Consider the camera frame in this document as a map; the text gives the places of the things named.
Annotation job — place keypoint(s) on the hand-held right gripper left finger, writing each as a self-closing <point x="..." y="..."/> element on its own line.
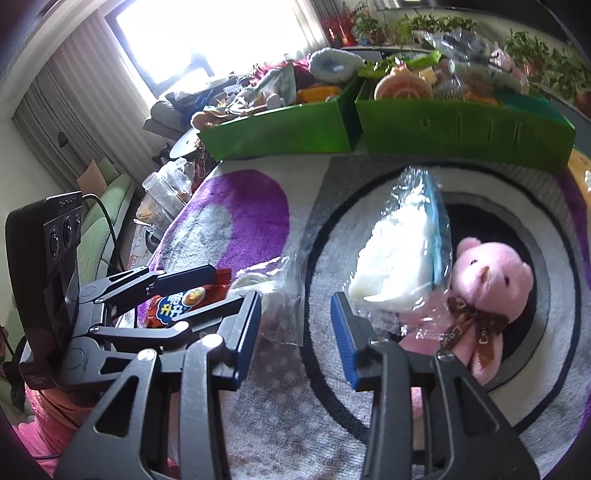
<point x="247" y="341"/>

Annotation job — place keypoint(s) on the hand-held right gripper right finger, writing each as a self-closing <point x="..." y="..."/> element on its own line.
<point x="346" y="341"/>

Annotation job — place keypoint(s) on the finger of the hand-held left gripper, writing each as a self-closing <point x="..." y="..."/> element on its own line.
<point x="138" y="281"/>
<point x="152" y="332"/>

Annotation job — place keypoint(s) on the red snack packet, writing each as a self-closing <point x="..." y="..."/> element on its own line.
<point x="171" y="309"/>

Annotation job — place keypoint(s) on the clear bag with white filling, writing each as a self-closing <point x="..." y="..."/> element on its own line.
<point x="397" y="249"/>

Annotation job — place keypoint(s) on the pink plush bear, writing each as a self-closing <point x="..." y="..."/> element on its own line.
<point x="485" y="277"/>

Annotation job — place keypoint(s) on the green storage box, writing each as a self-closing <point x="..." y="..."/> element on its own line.
<point x="461" y="134"/>
<point x="277" y="134"/>

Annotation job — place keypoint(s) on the clear plastic packet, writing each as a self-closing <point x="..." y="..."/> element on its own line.
<point x="286" y="295"/>

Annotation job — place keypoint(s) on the pink fuzzy clothing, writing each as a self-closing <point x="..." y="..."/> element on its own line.
<point x="51" y="415"/>

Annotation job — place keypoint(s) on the clear plastic cups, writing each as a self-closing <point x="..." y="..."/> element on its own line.
<point x="161" y="189"/>

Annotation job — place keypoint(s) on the orange sofa pillow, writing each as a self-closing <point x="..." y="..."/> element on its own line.
<point x="90" y="177"/>

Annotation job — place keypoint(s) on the green sofa pillow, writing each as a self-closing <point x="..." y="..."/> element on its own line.
<point x="107" y="170"/>

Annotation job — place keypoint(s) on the purple and white shaggy rug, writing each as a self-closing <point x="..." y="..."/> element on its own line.
<point x="258" y="207"/>

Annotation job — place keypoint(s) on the round coffee table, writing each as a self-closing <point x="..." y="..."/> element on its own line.
<point x="184" y="145"/>

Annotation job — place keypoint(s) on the floor lamp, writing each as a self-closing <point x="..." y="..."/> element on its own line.
<point x="61" y="138"/>

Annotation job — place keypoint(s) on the grey armchair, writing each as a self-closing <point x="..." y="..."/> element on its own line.
<point x="161" y="113"/>

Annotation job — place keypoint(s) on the grey curtain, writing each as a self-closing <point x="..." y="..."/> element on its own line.
<point x="69" y="101"/>

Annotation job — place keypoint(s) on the window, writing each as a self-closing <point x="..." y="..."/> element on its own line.
<point x="184" y="37"/>

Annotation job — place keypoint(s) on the orange round plush toy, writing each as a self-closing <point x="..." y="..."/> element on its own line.
<point x="401" y="87"/>

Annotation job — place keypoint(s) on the blue and white plush toy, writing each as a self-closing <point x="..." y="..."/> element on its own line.
<point x="332" y="64"/>

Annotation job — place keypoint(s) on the green snack bag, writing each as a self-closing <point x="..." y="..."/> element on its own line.
<point x="415" y="62"/>

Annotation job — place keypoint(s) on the round wooden side table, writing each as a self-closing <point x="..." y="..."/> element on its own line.
<point x="581" y="161"/>

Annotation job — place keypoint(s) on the green sponge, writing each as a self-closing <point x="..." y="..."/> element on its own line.
<point x="526" y="104"/>

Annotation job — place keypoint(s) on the red decorative plant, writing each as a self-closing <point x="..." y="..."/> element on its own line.
<point x="337" y="30"/>

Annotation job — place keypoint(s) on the pile of clear plastic bags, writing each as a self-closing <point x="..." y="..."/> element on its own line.
<point x="461" y="50"/>

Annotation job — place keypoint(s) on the pink plush toy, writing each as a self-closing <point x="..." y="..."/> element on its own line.
<point x="510" y="62"/>

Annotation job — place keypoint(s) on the row of potted green plants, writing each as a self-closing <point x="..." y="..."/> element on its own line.
<point x="526" y="46"/>

